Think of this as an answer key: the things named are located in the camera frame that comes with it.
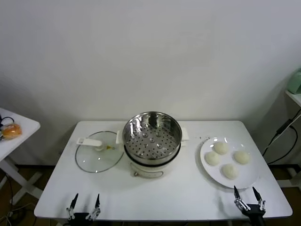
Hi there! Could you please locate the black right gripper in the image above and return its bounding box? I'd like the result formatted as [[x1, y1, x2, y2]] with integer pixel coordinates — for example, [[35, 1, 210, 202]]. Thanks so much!
[[233, 185, 267, 216]]

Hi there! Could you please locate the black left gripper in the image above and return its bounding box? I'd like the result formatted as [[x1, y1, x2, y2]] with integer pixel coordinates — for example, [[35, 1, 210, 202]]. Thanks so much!
[[66, 193, 102, 226]]

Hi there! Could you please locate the white steamed baozi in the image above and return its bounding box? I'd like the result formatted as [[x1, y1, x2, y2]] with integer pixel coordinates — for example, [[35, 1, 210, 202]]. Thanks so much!
[[212, 141, 229, 155], [205, 151, 221, 166], [232, 150, 251, 164], [221, 164, 240, 180]]

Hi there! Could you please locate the stainless steel steamer basket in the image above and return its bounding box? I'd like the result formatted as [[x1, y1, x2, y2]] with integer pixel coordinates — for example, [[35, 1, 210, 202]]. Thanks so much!
[[122, 112, 183, 165]]

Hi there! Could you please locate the white round plate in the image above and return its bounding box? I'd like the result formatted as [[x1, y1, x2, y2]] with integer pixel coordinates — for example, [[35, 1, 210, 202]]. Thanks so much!
[[199, 137, 261, 189]]

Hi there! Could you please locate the white electric cooker pot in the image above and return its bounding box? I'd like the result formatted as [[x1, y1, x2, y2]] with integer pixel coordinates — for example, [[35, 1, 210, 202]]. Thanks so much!
[[116, 127, 190, 179]]

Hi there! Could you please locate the white side table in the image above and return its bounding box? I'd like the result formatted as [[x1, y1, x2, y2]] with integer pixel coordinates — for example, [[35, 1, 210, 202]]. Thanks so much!
[[0, 107, 41, 205]]

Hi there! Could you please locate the orange bun in plastic bag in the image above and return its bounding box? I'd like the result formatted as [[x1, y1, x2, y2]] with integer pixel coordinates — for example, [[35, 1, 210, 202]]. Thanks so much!
[[1, 123, 23, 141]]

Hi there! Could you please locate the white shelf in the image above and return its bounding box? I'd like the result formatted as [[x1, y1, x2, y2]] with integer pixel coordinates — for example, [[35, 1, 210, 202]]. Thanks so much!
[[285, 90, 301, 123]]

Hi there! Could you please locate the mint green appliance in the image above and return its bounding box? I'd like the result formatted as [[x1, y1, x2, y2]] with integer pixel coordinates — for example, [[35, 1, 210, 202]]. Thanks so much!
[[288, 68, 301, 94]]

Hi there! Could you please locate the glass lid white handle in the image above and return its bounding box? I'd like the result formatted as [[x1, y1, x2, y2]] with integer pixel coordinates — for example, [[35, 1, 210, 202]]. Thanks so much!
[[75, 131, 125, 174]]

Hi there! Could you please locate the black power adapter cable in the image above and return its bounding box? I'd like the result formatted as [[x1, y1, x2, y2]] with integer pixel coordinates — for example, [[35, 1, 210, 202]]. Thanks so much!
[[261, 110, 299, 165]]

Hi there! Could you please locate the thin black looped cable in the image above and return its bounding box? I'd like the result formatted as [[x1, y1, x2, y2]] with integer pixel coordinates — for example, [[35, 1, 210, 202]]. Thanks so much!
[[0, 113, 16, 129]]

